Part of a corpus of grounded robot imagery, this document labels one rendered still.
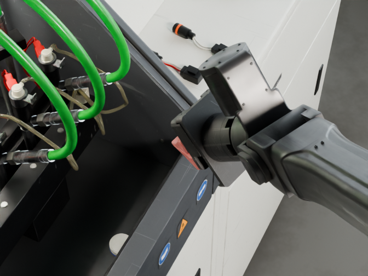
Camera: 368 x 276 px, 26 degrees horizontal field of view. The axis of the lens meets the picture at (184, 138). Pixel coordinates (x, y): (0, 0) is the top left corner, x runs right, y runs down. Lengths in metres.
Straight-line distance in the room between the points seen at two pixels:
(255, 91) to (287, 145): 0.10
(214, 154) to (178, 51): 0.54
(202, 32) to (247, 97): 0.65
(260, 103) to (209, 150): 0.12
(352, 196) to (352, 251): 1.73
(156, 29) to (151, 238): 0.41
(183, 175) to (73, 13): 0.31
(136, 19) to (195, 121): 0.55
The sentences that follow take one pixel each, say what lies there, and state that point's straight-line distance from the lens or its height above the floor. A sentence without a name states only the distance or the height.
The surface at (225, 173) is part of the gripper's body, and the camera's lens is 0.93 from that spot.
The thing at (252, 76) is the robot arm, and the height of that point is 1.41.
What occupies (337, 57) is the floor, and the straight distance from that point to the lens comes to 2.79.
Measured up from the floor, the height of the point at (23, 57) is 1.31.
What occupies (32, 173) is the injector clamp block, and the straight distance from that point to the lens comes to 1.27.
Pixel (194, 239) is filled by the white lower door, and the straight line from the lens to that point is 1.45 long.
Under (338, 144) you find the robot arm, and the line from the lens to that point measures 0.69.
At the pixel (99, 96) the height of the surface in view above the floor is 1.18.
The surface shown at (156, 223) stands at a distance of 1.24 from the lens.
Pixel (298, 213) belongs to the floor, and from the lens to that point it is 2.39.
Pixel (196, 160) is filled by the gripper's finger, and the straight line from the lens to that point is 0.93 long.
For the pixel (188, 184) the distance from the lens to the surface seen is 1.27.
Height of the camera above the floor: 2.01
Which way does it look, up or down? 53 degrees down
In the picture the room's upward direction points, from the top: straight up
